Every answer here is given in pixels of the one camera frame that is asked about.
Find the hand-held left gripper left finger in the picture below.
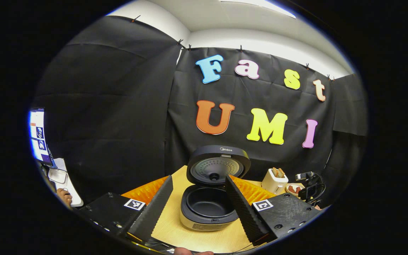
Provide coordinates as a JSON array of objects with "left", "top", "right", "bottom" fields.
[{"left": 78, "top": 175, "right": 174, "bottom": 244}]

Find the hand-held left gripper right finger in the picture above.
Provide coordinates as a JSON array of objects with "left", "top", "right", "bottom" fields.
[{"left": 224, "top": 174, "right": 321, "bottom": 245}]

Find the dark grey rice cooker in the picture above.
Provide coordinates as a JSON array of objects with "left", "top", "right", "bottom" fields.
[{"left": 180, "top": 144, "right": 251, "bottom": 232}]

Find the white round plate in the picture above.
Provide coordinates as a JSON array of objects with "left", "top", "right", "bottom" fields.
[{"left": 285, "top": 183, "right": 305, "bottom": 197}]

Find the white toaster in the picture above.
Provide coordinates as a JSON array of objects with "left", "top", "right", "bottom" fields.
[{"left": 261, "top": 167, "right": 289, "bottom": 195}]

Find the white desk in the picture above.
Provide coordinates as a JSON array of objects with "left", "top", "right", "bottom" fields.
[{"left": 46, "top": 158, "right": 84, "bottom": 208}]

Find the black backdrop cloth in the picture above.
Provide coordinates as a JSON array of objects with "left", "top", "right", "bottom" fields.
[{"left": 32, "top": 16, "right": 368, "bottom": 208}]

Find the white tray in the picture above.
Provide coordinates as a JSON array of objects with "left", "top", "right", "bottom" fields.
[{"left": 48, "top": 168, "right": 68, "bottom": 185}]

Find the computer monitor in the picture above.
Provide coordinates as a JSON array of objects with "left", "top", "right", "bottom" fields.
[{"left": 29, "top": 109, "right": 54, "bottom": 165}]

